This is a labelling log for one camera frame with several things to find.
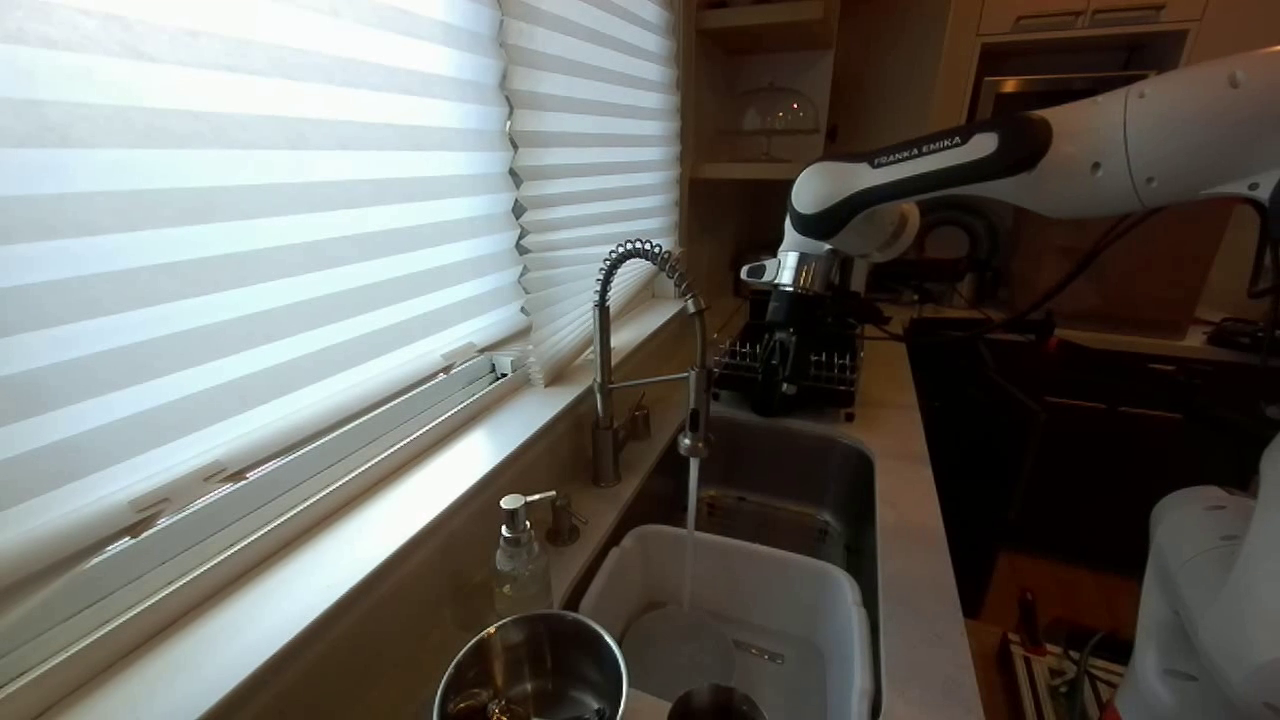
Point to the stainless steel sink basin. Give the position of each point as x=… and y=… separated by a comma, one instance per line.
x=783, y=520

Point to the white plastic dish tub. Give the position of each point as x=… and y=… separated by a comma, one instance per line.
x=702, y=608

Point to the stainless steel pot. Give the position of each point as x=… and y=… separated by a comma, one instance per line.
x=533, y=665

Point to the chrome spring kitchen faucet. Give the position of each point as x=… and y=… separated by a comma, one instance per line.
x=645, y=365

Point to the built-in microwave oven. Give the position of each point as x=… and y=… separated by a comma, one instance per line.
x=1008, y=94

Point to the clear soap dispenser bottle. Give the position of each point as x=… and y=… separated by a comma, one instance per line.
x=523, y=567

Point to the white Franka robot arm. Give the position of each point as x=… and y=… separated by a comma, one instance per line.
x=1209, y=601

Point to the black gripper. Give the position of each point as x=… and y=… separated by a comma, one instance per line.
x=796, y=322

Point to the white pleated window blind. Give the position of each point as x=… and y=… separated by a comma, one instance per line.
x=235, y=220

